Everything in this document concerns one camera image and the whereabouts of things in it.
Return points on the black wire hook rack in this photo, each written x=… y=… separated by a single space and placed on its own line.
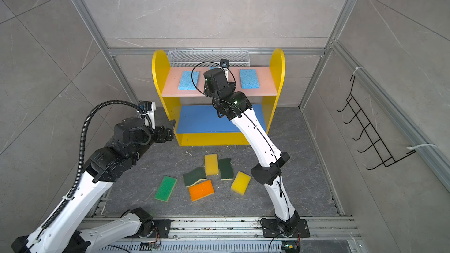
x=369 y=131

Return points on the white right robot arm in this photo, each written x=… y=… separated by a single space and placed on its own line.
x=260 y=154

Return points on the yellow shelf unit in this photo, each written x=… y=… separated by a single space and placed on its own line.
x=212 y=108

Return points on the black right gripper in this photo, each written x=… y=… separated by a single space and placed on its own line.
x=207 y=91

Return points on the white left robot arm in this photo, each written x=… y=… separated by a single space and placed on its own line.
x=99 y=173

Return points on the yellow sponge right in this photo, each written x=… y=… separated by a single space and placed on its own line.
x=241 y=183

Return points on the dark green sponge curved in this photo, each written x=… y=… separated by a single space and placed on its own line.
x=195 y=176

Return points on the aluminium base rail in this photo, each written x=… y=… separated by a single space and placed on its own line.
x=243 y=235

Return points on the yellow sponge centre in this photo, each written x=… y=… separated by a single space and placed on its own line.
x=211 y=165

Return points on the orange sponge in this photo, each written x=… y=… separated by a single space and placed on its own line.
x=201 y=190

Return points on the dark green sponge upright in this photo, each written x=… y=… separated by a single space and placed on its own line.
x=225 y=169

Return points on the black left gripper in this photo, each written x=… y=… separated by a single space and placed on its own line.
x=160 y=137

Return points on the yellow sponge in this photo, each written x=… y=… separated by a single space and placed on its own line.
x=211 y=165
x=241 y=183

